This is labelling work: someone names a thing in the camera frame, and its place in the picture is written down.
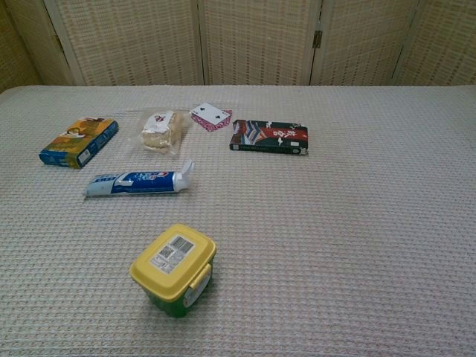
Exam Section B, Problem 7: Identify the blue white toothpaste tube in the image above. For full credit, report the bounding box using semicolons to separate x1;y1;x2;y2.
83;158;196;201

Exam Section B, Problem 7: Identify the dark box with red label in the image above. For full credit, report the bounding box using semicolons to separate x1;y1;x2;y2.
228;119;309;156

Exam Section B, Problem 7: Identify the playing card deck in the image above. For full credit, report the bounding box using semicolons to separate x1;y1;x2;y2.
189;102;234;133

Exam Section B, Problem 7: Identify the bagged bread snack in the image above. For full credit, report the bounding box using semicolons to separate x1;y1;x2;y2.
128;109;191;157

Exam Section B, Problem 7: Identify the white waffle weave tablecloth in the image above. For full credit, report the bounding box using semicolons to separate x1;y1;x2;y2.
0;84;476;357

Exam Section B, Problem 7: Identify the yellow lidded green container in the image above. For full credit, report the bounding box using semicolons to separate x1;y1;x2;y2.
129;223;217;319

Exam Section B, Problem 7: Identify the woven rattan folding screen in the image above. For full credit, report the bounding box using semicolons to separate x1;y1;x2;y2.
0;0;476;94

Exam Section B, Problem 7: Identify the blue and yellow carton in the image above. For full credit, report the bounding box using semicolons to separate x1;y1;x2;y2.
38;117;120;170

